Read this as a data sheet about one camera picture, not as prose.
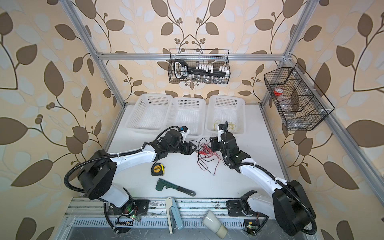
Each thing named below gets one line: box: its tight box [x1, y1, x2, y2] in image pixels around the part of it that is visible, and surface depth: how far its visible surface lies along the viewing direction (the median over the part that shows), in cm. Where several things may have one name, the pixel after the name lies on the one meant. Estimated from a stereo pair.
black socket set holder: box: [174, 59, 230, 80], surface depth 84 cm
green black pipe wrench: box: [156, 178, 196, 197], surface depth 82 cm
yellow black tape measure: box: [151, 163, 165, 176], surface depth 86 cm
